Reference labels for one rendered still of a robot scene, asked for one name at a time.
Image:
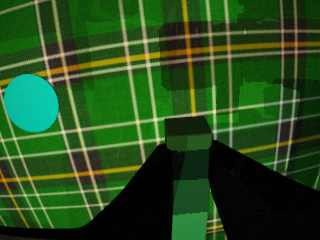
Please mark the cyan circle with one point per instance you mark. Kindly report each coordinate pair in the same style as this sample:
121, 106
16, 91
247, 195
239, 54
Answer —
31, 102

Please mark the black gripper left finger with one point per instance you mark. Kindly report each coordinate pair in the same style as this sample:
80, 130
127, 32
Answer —
142, 211

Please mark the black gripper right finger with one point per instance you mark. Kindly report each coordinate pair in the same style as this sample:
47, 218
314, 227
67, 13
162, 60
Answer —
255, 203

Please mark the green rectangular post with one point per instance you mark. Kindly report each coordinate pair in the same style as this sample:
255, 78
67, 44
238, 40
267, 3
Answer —
189, 139

